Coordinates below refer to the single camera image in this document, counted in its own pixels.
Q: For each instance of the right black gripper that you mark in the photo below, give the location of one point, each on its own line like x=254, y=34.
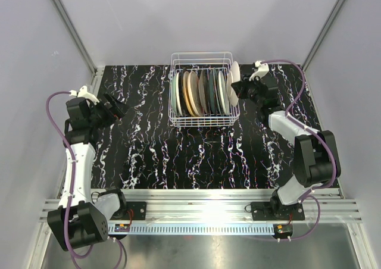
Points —
x=240, y=87

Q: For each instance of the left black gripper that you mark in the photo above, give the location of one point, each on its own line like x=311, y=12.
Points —
x=117, y=110

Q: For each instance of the white plate dark lettered rim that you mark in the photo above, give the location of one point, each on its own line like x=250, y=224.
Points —
x=233, y=76

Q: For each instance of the white watermelon plate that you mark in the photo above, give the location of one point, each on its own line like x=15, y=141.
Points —
x=223, y=94

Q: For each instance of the large teal bottom plate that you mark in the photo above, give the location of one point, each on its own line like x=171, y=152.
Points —
x=218, y=107

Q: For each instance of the blue blossom branch plate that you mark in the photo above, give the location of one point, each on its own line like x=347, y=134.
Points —
x=211, y=92

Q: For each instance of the brown rimmed plate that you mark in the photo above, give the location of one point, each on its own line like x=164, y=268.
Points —
x=202, y=93

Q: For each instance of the mint green floral plate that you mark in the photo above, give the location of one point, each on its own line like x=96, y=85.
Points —
x=173, y=95

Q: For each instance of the cream pink leaf plate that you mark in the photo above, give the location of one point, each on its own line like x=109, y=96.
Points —
x=193, y=94

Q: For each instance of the cream yellow leaf plate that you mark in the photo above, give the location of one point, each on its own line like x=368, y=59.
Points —
x=185, y=74

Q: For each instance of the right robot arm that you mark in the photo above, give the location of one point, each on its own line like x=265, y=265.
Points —
x=315, y=157

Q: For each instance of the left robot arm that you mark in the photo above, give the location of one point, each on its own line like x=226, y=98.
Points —
x=79, y=221

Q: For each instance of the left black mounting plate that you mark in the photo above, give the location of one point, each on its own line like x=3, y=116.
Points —
x=136, y=209

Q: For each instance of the black mounting plate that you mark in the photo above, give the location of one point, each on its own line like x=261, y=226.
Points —
x=263, y=211
x=136, y=209

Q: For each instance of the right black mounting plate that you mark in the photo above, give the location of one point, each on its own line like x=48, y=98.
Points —
x=263, y=211

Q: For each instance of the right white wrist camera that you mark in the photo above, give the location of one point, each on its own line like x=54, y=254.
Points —
x=261, y=69

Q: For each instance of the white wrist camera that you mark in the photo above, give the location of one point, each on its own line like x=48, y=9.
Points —
x=261, y=69
x=84, y=93

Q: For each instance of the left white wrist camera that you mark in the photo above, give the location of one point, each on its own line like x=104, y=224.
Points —
x=84, y=93

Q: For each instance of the left aluminium frame post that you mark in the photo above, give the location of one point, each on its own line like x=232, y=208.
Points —
x=67, y=21

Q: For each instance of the aluminium frame post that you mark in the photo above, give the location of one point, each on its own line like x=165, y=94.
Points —
x=67, y=21
x=324, y=31

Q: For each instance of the white wire dish rack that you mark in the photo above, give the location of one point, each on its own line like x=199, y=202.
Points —
x=198, y=61

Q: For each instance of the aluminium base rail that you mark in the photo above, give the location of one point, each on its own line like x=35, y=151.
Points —
x=232, y=205

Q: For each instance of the white slotted cable duct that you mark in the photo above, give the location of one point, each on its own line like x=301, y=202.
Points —
x=192, y=229

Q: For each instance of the right aluminium frame post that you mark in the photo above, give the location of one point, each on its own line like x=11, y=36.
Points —
x=324, y=31

